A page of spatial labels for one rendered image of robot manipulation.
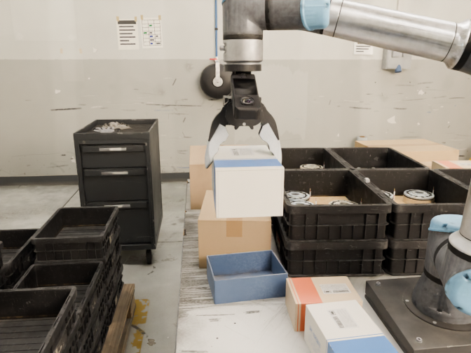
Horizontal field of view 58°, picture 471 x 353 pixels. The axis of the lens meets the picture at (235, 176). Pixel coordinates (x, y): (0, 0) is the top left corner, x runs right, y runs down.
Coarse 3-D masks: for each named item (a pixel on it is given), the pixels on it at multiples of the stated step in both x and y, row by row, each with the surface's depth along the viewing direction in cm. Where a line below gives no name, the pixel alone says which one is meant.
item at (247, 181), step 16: (224, 160) 78; (240, 160) 78; (256, 160) 78; (272, 160) 78; (224, 176) 73; (240, 176) 73; (256, 176) 73; (272, 176) 74; (224, 192) 74; (240, 192) 74; (256, 192) 74; (272, 192) 74; (224, 208) 74; (240, 208) 75; (256, 208) 75; (272, 208) 75
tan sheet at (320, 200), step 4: (336, 196) 157; (340, 196) 157; (344, 196) 157; (312, 200) 152; (316, 200) 152; (320, 200) 152; (324, 200) 152; (328, 200) 152; (332, 200) 152; (320, 204) 149; (324, 204) 149; (328, 204) 149
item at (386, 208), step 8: (360, 176) 146; (368, 184) 137; (376, 192) 129; (288, 200) 121; (384, 200) 121; (288, 208) 118; (296, 208) 117; (304, 208) 117; (312, 208) 117; (320, 208) 117; (328, 208) 117; (336, 208) 117; (344, 208) 117; (352, 208) 117; (360, 208) 118; (368, 208) 118; (376, 208) 118; (384, 208) 118
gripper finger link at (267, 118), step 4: (264, 108) 80; (264, 112) 80; (268, 112) 80; (264, 116) 80; (268, 116) 80; (272, 116) 80; (264, 120) 80; (268, 120) 80; (272, 120) 81; (264, 124) 81; (272, 124) 81; (272, 128) 81; (276, 128) 81; (276, 132) 81; (276, 136) 81
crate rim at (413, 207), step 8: (440, 176) 148; (456, 184) 138; (392, 200) 121; (392, 208) 119; (400, 208) 118; (408, 208) 118; (416, 208) 118; (424, 208) 118; (432, 208) 118; (440, 208) 118; (448, 208) 118; (456, 208) 118
